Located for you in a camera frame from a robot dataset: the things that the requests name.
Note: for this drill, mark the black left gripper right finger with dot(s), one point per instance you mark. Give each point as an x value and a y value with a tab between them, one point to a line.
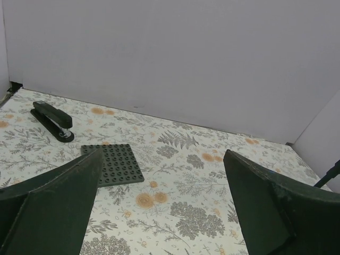
279	215

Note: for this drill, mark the dark grey studded baseplate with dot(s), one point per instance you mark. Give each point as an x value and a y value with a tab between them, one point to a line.
119	164

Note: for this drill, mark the black stapler at back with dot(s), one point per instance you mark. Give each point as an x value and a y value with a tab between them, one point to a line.
56	121

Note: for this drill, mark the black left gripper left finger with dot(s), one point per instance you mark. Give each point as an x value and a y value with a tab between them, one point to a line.
49	213

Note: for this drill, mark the floral patterned table mat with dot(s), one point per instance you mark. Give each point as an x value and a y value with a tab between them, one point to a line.
183	206

